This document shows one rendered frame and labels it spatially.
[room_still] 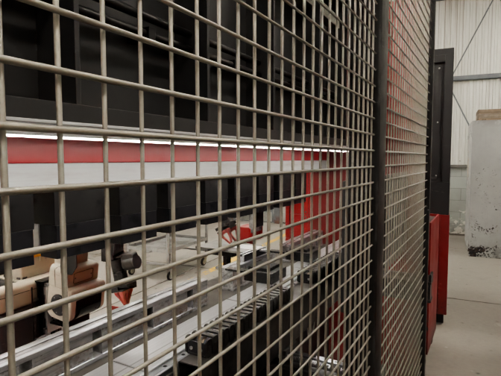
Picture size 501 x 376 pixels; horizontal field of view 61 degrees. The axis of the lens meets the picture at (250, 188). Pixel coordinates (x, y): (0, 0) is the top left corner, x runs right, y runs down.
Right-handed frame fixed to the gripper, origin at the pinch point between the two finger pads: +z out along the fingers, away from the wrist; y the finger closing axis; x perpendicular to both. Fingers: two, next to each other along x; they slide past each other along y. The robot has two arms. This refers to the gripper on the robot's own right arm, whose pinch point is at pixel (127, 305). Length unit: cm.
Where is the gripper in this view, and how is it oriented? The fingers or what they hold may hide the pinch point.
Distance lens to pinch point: 190.2
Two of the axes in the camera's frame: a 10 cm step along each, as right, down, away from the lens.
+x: 4.0, -0.5, 9.2
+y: 8.9, -2.2, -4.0
